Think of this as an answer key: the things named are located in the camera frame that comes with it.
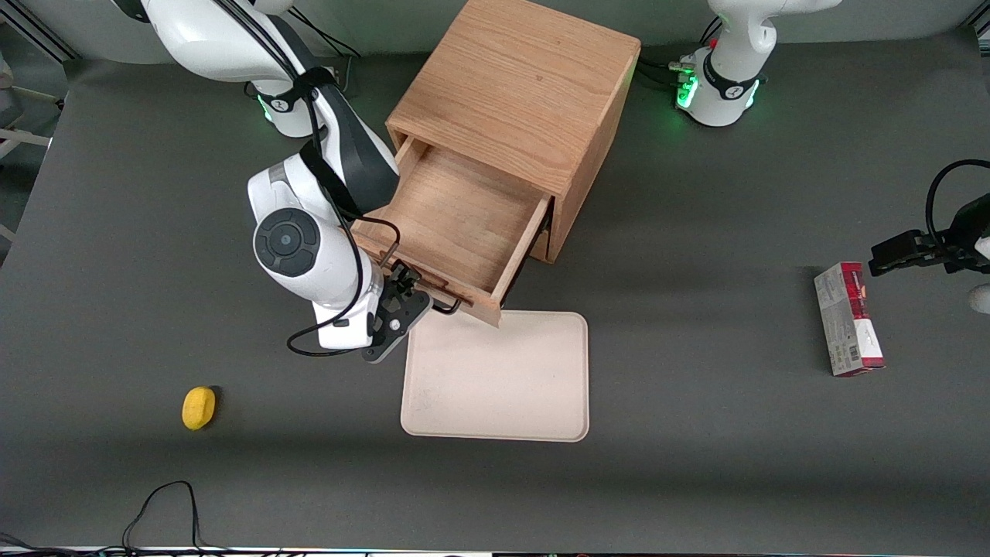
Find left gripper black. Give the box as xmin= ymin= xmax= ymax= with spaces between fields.
xmin=869 ymin=193 xmax=990 ymax=277

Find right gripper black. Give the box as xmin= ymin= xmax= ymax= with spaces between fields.
xmin=362 ymin=259 xmax=434 ymax=364

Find oak wooden drawer cabinet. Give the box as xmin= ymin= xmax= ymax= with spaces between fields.
xmin=385 ymin=0 xmax=641 ymax=265

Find grey and red carton box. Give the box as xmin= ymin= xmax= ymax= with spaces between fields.
xmin=814 ymin=261 xmax=886 ymax=378

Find beige plastic tray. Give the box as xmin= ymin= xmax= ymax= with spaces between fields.
xmin=400 ymin=309 xmax=590 ymax=443

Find yellow lemon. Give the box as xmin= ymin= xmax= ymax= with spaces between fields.
xmin=182 ymin=385 xmax=217 ymax=431

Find white metal stand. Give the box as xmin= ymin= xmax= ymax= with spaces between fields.
xmin=0 ymin=124 xmax=53 ymax=155

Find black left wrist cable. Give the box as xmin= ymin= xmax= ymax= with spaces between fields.
xmin=926 ymin=159 xmax=990 ymax=242

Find black right arm base cables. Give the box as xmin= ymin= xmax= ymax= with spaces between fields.
xmin=290 ymin=8 xmax=363 ymax=87

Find black arm base cables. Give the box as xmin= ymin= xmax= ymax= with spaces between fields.
xmin=640 ymin=17 xmax=724 ymax=92
xmin=290 ymin=8 xmax=363 ymax=87

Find black left arm base cables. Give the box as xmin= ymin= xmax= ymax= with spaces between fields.
xmin=640 ymin=17 xmax=724 ymax=92

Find black looped table cable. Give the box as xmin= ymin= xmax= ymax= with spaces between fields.
xmin=122 ymin=480 xmax=233 ymax=555

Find black flat table cable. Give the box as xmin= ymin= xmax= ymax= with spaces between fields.
xmin=0 ymin=532 xmax=125 ymax=555

